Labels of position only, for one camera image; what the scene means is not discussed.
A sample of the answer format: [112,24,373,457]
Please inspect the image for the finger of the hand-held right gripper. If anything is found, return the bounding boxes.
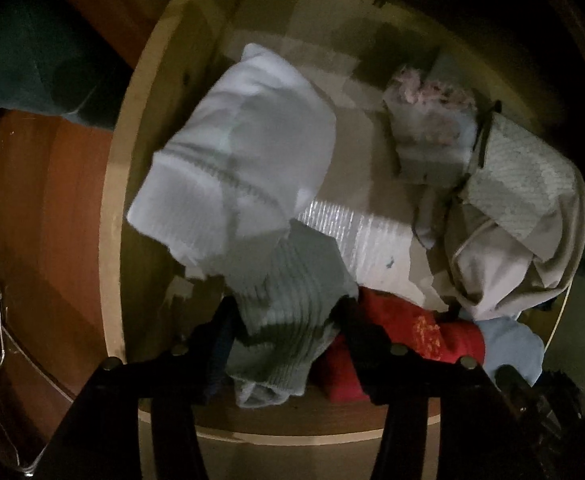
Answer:
[495,365,548,413]

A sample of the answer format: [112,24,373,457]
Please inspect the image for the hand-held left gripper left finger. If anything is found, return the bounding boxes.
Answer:
[37,295,238,480]

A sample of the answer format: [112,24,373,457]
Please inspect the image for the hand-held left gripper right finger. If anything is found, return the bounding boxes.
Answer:
[340,295,548,480]

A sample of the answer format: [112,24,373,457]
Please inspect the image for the light blue underwear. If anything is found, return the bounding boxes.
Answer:
[475,317,546,386]

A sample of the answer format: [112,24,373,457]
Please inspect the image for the red underwear gold print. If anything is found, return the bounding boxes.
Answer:
[320,287,487,403]

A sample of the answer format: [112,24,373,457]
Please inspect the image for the grey ribbed underwear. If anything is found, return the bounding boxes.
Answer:
[225,220,358,408]

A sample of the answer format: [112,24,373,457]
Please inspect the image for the beige underwear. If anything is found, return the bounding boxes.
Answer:
[413,110,585,321]

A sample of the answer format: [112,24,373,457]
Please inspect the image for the grey white ribbed sock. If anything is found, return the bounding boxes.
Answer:
[125,42,338,281]

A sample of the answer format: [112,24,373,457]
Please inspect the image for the wooden drawer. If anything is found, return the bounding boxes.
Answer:
[97,0,585,456]

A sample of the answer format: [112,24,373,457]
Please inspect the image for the pale floral underwear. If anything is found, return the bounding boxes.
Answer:
[383,62,481,188]

